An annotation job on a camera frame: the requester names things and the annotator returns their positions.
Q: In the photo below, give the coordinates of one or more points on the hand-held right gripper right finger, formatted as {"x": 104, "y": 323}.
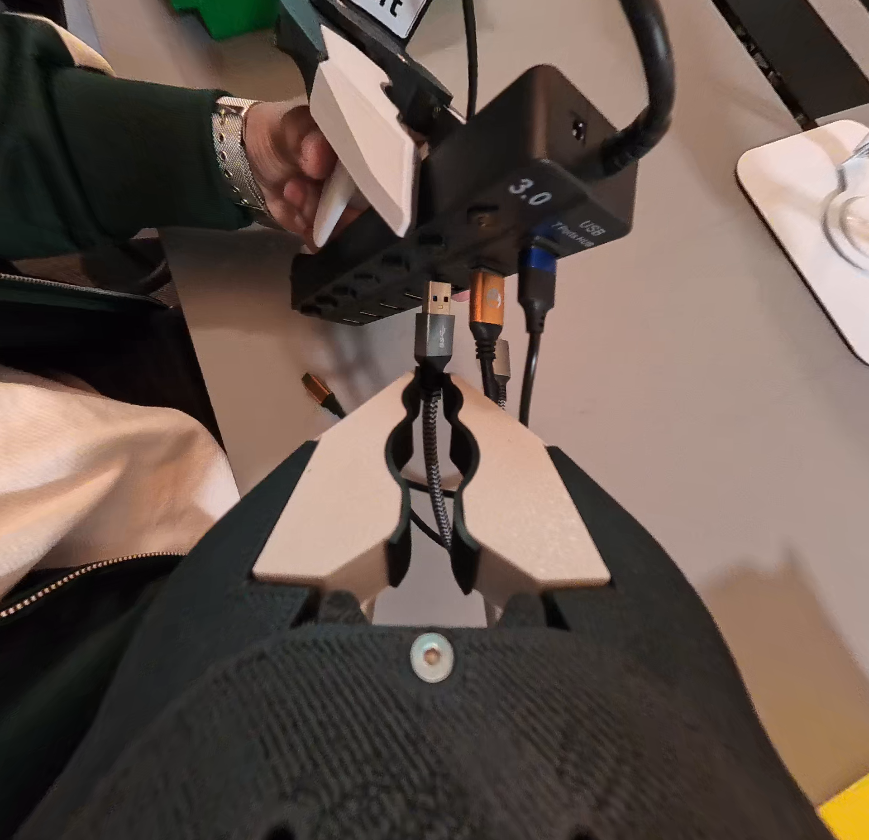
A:
{"x": 529, "y": 514}

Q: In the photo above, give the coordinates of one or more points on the black USB hub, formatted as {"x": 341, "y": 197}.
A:
{"x": 529, "y": 133}

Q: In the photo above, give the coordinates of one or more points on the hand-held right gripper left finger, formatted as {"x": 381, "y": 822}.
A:
{"x": 339, "y": 507}

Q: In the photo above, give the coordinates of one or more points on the silver wrist watch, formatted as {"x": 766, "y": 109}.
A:
{"x": 234, "y": 161}

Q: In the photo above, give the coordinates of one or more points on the grey desk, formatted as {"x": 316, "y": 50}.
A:
{"x": 679, "y": 412}

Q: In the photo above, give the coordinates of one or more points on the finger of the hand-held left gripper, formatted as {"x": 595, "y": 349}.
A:
{"x": 360, "y": 133}

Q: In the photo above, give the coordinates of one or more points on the document stand with instruction sheet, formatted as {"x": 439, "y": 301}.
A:
{"x": 787, "y": 201}

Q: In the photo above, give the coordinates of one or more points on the yellow plastic bin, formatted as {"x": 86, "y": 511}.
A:
{"x": 848, "y": 813}

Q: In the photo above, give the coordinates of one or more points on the person's left hand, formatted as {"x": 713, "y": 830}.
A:
{"x": 285, "y": 161}

